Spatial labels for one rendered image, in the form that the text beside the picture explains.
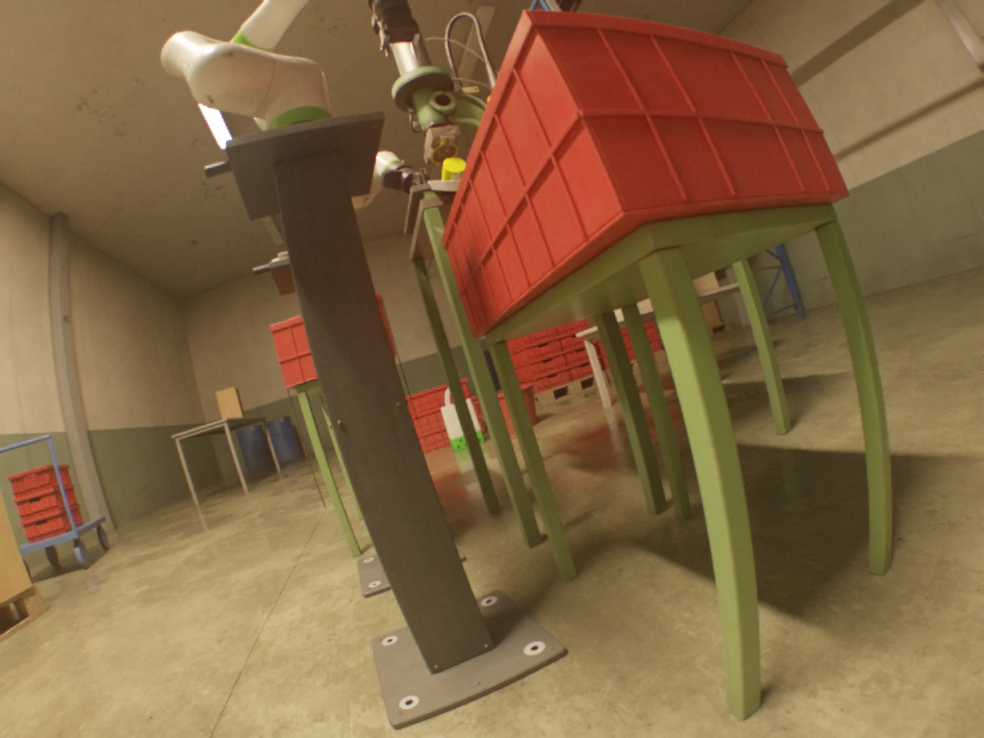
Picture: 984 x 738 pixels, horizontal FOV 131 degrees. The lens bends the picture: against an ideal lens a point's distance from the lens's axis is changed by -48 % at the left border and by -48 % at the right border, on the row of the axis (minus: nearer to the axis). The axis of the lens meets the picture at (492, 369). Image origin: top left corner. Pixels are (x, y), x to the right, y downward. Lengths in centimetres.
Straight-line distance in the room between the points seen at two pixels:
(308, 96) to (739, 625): 98
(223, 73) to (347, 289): 45
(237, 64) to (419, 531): 82
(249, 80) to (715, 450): 84
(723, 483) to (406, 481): 44
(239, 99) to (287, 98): 9
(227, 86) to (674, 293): 74
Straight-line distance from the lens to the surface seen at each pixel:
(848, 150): 607
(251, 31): 121
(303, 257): 68
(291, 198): 73
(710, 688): 62
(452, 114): 152
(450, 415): 315
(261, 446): 888
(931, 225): 573
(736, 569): 42
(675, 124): 42
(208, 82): 83
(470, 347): 106
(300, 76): 89
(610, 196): 34
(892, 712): 58
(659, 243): 36
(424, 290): 150
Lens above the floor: 46
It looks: 1 degrees up
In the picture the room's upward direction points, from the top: 17 degrees counter-clockwise
